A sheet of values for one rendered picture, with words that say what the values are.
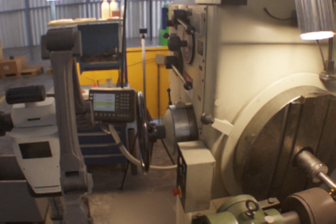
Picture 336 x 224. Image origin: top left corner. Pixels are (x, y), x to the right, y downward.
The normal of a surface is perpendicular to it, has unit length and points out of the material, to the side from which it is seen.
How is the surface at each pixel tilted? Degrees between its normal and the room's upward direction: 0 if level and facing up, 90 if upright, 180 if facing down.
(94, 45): 90
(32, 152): 90
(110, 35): 90
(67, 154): 68
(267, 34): 90
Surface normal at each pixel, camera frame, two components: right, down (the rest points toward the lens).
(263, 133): 0.18, 0.36
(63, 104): 0.23, -0.02
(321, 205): 0.07, -0.75
